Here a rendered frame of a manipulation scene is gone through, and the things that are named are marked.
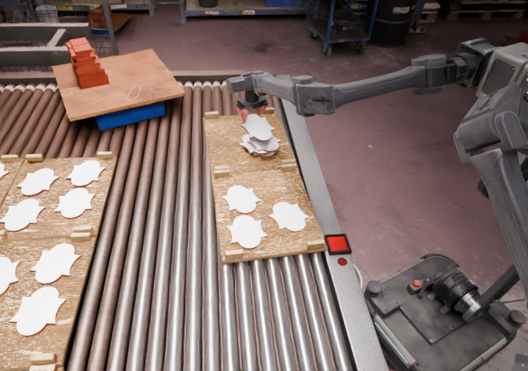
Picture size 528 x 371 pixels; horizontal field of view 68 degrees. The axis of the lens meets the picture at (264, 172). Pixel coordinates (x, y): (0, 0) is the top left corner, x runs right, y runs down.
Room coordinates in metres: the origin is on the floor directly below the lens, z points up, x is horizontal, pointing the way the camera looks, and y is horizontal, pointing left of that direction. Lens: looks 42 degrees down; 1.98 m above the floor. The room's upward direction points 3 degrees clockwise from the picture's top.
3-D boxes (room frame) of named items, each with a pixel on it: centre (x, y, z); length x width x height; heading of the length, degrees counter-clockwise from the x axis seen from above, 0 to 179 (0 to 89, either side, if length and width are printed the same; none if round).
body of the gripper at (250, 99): (1.37, 0.07, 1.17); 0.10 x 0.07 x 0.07; 128
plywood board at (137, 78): (1.67, 0.73, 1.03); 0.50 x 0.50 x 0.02; 31
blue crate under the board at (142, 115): (1.61, 0.69, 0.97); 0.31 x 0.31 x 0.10; 31
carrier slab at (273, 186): (0.98, -0.01, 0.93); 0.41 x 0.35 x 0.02; 13
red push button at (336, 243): (0.85, -0.26, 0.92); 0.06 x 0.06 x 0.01; 9
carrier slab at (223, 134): (1.39, 0.08, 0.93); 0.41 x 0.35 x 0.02; 14
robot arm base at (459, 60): (1.12, -0.57, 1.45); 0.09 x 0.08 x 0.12; 32
